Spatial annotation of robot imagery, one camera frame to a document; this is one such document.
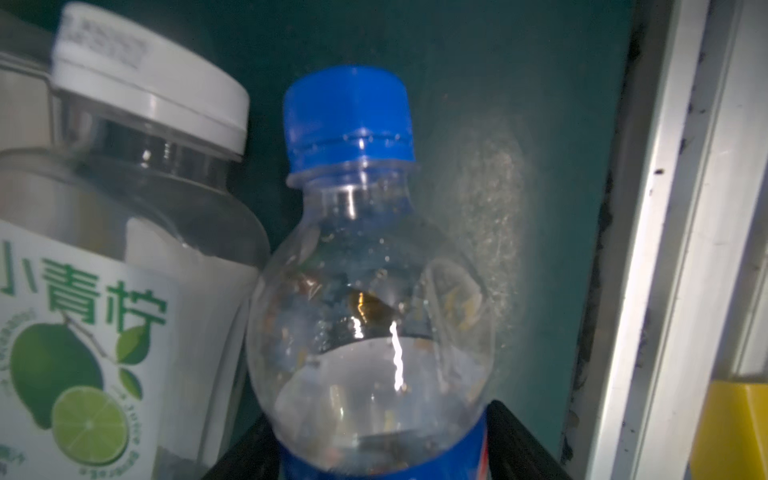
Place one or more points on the yellow plastic shovel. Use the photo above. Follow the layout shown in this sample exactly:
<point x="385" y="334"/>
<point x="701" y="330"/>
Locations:
<point x="731" y="439"/>

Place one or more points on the lime label jar bottle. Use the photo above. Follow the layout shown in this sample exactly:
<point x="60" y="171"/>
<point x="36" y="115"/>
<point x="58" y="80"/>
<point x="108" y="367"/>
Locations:
<point x="127" y="267"/>

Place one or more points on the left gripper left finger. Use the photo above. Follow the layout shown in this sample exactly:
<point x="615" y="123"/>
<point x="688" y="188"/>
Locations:
<point x="254" y="457"/>

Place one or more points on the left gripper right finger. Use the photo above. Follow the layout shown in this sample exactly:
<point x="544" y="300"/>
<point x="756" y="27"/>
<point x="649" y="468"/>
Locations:
<point x="514" y="453"/>

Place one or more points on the pepsi bottle front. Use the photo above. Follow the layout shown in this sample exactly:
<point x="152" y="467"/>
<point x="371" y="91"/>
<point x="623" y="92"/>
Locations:
<point x="370" y="346"/>

